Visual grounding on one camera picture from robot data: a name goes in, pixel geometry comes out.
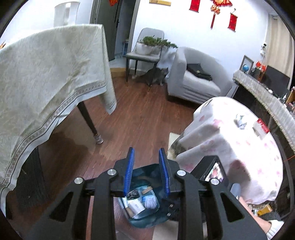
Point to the small blue globe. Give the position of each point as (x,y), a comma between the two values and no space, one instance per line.
(246,67)

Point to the brown desk box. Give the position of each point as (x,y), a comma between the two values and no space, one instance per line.
(257,74)

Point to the grey dining chair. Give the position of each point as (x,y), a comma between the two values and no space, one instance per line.
(143,56)

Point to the blue tissue pack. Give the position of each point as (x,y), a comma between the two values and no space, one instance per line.
(149,202)

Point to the beige curtain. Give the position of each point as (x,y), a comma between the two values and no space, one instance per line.
(281,41)

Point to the dark ribbed panel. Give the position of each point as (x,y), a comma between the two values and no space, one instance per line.
(32,180)

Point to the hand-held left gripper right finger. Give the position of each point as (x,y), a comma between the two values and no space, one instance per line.
(164,170)

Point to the red wall scroll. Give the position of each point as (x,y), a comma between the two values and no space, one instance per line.
(194,5)
(232,20)

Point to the beige tablecloth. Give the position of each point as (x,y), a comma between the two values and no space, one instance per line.
(46,80)

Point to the picture frame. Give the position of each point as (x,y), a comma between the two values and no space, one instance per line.
(250,61)

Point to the red knot ornament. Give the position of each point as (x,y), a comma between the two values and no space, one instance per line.
(215,10)

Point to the white security camera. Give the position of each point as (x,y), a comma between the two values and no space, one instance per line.
(264,48)

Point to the black monitor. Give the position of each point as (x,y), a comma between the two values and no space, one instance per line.
(275,79)

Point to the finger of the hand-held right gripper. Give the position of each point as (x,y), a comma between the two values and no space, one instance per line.
(171,207)

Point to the grey armchair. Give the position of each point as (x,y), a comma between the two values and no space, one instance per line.
(198,87)

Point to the black bag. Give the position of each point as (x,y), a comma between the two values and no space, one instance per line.
(198,71)

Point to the grey door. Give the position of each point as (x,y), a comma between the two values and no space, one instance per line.
(110,30)

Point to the red door decoration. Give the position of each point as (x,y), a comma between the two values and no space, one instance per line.
(113,2)

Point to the small red flags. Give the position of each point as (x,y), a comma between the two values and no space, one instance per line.
(258,64)

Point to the potted plant in white pot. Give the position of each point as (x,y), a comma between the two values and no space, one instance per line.
(168,43)
(144,47)

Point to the lace desk cloth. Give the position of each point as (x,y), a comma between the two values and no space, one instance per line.
(265,97)

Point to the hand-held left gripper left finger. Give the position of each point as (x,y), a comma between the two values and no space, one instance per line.
(129,170)

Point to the person's right forearm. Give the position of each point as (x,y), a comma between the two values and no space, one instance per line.
(255,219)

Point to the white paper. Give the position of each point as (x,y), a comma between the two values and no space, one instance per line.
(239,121)

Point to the dark wooden table leg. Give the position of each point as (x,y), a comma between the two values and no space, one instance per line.
(89,124)

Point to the bin with blue bag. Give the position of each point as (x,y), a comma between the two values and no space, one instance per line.
(147,222)

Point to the grey cat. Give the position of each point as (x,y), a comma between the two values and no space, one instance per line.
(153,75)

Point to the pink printed tablecloth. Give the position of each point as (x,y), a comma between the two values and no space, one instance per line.
(242,150)

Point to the red and white box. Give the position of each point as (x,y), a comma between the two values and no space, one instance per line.
(262,125)

